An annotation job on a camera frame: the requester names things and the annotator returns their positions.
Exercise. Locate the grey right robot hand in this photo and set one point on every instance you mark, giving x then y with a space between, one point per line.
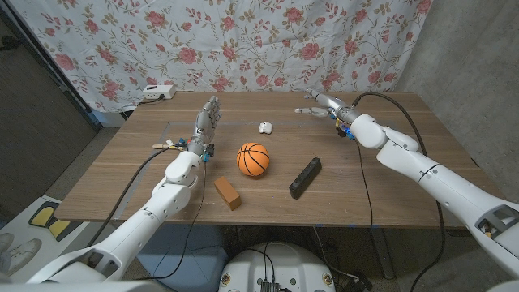
338 108

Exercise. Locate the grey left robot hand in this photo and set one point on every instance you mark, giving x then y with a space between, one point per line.
203 123

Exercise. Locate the white AirPods case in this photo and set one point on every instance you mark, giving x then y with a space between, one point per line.
265 128

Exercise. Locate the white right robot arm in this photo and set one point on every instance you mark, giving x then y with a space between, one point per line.
446 182

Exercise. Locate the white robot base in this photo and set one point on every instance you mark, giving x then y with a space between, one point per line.
280 263

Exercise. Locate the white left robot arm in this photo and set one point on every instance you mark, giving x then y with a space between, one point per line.
162 207

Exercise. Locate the orange-brown wooden block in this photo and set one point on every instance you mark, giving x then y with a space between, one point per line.
228 193

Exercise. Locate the black TV remote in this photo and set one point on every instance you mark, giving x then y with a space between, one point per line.
305 178

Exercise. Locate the colourful wooden maraca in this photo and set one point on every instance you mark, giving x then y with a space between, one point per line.
160 146

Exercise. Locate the white power strip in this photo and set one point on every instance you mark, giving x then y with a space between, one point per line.
159 92

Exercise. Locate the orange basketball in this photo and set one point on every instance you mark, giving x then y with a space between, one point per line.
253 159

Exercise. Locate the floral cloth backdrop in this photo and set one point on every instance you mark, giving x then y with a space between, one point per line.
243 40

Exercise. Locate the grey table leg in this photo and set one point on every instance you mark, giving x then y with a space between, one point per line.
383 251

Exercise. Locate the dark perforated panel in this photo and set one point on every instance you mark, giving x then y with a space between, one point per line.
40 121

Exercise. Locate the black power adapter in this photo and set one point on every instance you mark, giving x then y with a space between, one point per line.
359 284

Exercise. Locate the white shoe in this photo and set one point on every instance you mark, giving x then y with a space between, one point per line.
22 253
5 242

